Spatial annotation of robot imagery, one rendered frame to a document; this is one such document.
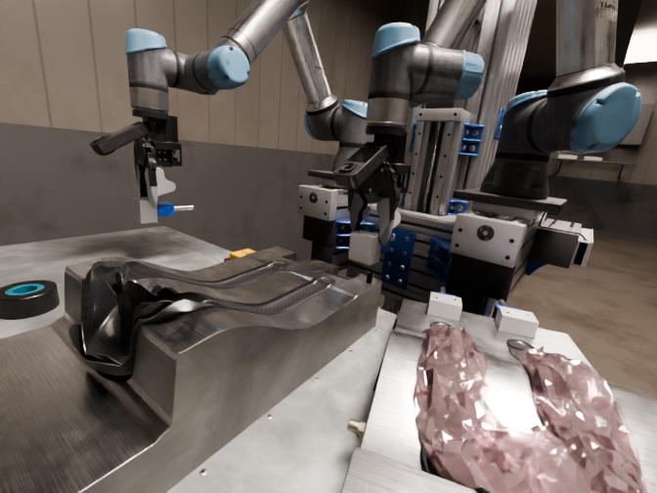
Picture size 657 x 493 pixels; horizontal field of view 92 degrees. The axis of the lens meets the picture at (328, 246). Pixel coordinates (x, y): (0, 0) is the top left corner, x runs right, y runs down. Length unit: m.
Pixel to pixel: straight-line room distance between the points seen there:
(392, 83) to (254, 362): 0.46
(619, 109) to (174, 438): 0.82
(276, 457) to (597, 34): 0.80
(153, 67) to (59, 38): 1.27
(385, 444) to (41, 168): 1.91
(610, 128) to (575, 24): 0.19
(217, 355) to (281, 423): 0.13
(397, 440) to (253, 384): 0.16
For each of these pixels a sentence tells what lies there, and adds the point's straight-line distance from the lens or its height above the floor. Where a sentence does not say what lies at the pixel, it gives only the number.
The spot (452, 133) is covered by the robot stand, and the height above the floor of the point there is 1.18.
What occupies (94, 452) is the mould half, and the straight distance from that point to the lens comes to 0.34.
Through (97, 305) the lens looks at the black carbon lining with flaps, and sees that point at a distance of 0.45.
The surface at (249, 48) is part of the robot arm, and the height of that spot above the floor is 1.30.
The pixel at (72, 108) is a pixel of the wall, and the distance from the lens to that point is 2.06.
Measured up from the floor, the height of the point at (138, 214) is 0.92.
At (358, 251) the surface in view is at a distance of 0.60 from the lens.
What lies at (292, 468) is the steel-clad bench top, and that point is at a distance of 0.38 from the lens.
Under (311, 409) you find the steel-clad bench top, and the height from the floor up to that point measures 0.80.
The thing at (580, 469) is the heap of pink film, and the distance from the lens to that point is 0.32.
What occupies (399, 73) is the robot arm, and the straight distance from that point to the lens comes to 0.59.
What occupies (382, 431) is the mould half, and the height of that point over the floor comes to 0.87.
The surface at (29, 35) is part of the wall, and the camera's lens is 2.06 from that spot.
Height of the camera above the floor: 1.09
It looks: 16 degrees down
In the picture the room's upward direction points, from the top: 5 degrees clockwise
